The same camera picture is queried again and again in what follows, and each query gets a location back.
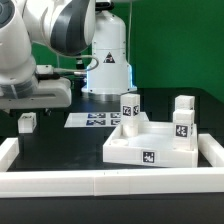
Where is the white marker sheet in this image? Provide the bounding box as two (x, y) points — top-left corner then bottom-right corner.
(64, 111), (152, 128)

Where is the white cable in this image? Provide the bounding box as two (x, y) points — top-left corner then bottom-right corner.
(53, 54), (101, 74)

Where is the white left fence wall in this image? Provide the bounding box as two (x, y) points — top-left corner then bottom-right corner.
(0, 138), (19, 172)

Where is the white right fence wall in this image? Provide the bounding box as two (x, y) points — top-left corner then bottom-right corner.
(198, 134), (224, 167)

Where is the white square tabletop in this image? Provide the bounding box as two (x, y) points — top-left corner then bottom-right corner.
(103, 121), (198, 168)

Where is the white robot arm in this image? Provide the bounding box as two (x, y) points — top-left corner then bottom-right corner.
(0, 0), (137, 109)

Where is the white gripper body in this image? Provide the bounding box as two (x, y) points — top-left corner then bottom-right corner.
(0, 78), (72, 109)

